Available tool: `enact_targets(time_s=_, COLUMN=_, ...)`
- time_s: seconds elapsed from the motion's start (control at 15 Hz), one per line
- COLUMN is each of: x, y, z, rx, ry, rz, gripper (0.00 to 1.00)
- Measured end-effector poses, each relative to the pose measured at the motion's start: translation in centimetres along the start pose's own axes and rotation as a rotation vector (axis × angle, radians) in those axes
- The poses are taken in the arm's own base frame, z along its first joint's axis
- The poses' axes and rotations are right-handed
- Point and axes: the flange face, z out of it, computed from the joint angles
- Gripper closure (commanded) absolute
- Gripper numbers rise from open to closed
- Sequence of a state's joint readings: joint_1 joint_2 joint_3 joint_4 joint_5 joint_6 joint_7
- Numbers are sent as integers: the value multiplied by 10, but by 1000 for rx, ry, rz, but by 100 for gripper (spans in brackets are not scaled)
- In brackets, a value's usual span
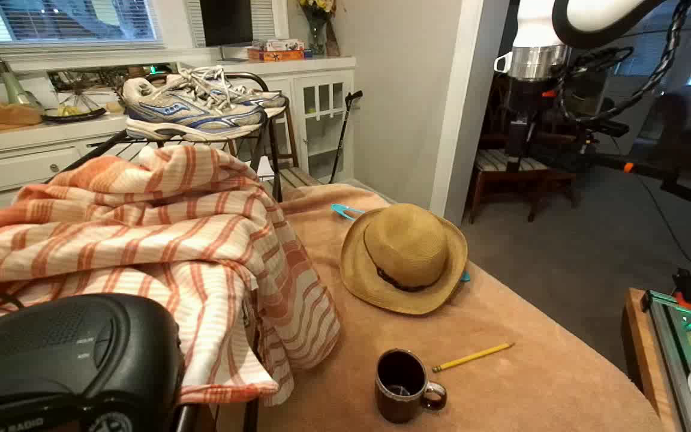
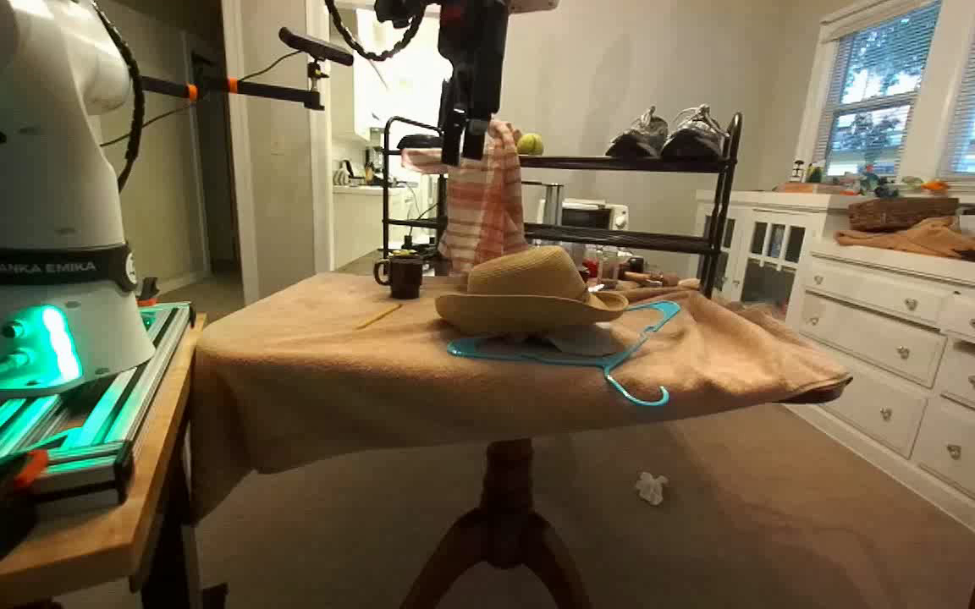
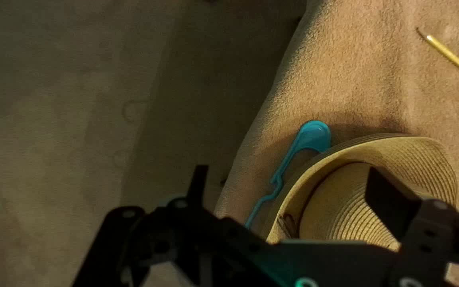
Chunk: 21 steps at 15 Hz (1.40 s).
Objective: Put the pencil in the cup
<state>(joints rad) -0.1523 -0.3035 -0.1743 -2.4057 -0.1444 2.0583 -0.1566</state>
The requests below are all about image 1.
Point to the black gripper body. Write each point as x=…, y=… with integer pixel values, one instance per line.
x=532, y=99

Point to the yellow pencil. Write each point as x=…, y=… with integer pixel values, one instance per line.
x=474, y=357

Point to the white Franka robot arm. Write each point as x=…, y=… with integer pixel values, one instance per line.
x=601, y=14

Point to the dark wooden stool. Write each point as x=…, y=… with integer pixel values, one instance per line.
x=513, y=171

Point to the tan straw hat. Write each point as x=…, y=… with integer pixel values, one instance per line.
x=405, y=256

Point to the black tripod rod orange clamps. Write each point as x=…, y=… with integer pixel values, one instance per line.
x=682, y=188

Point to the black walking stick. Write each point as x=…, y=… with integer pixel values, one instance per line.
x=344, y=135

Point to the white glass door cabinet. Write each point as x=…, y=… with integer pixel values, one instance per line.
x=325, y=105

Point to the vase with yellow flowers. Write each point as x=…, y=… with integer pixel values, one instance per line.
x=318, y=27

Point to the tan table blanket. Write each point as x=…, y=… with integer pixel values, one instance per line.
x=522, y=386

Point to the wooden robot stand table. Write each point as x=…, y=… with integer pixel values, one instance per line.
x=637, y=352

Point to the black metal shoe rack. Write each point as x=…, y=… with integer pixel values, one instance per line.
x=273, y=153

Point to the orange box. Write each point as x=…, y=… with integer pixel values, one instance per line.
x=273, y=55

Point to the dark brown mug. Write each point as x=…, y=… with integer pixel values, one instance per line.
x=399, y=387

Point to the orange white striped cloth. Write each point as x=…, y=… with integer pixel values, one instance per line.
x=144, y=231

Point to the dark plate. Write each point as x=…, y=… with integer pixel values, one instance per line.
x=72, y=113

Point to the white framed window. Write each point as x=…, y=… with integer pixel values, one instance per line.
x=66, y=17

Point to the white drawer dresser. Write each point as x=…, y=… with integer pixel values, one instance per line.
x=9, y=165

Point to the silver green table lamp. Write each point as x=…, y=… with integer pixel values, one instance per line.
x=5, y=76

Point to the aluminium rail base frame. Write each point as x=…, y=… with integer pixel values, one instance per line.
x=682, y=337

